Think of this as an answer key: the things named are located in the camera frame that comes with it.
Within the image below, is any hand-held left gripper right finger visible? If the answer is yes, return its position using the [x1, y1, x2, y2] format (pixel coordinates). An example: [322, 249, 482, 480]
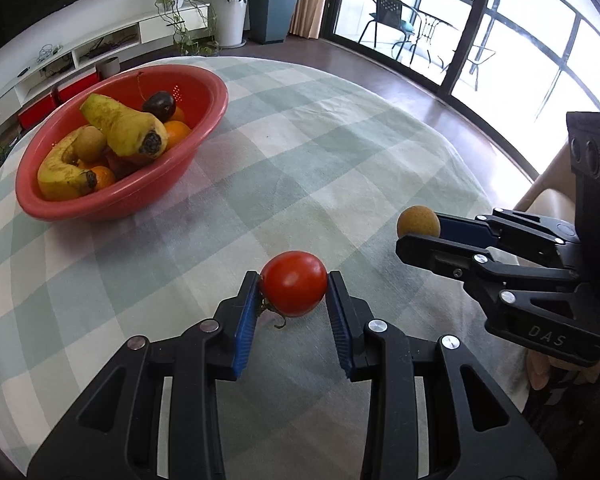
[327, 270, 558, 480]

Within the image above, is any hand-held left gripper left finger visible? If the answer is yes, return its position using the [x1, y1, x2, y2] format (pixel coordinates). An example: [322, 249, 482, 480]
[27, 270, 261, 480]

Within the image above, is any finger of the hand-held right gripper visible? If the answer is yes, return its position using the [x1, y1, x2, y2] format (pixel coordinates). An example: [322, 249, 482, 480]
[395, 234, 596, 333]
[437, 207, 579, 272]

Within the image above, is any round brown fruit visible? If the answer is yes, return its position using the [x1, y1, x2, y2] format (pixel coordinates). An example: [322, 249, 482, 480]
[397, 205, 441, 239]

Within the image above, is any red plastic basin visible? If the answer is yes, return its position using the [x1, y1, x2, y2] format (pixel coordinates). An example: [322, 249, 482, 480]
[16, 65, 229, 222]

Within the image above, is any yellow banana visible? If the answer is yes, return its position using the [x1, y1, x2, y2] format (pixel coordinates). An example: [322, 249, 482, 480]
[80, 94, 168, 160]
[37, 127, 97, 201]

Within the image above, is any dark plum with stem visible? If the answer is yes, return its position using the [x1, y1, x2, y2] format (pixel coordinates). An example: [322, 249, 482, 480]
[137, 72, 177, 117]

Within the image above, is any green-brown kiwi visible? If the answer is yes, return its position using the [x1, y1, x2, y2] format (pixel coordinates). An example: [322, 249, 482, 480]
[74, 126, 108, 163]

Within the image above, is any person's right hand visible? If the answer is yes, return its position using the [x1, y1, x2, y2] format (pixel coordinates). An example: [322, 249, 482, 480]
[525, 347, 588, 396]

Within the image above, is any beige upholstered seat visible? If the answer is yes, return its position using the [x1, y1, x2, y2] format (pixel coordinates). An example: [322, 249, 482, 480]
[512, 150, 581, 226]

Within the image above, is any green white checked tablecloth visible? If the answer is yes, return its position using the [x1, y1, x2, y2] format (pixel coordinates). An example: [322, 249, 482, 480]
[0, 55, 536, 480]

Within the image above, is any black patio chair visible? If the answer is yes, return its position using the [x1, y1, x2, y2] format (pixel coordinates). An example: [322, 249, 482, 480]
[357, 0, 423, 58]
[442, 42, 496, 91]

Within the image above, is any plant in blue-grey planter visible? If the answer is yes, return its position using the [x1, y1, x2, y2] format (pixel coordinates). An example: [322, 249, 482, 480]
[247, 0, 301, 45]

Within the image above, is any red storage box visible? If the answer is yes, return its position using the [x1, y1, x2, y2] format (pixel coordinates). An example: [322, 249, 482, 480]
[55, 72, 101, 103]
[17, 95, 61, 130]

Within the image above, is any grey flower pot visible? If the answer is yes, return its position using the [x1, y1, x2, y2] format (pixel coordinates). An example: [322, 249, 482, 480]
[97, 56, 121, 80]

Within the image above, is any plant in white pot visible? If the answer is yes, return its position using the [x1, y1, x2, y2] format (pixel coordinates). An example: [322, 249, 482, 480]
[202, 0, 251, 48]

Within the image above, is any white television cabinet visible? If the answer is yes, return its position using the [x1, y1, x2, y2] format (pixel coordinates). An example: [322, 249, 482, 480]
[0, 2, 211, 111]

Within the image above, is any black television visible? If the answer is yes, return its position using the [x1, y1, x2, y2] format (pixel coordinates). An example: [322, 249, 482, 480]
[0, 0, 151, 53]

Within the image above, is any black sliding door frame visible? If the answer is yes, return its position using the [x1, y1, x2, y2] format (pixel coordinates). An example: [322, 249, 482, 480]
[330, 0, 600, 181]

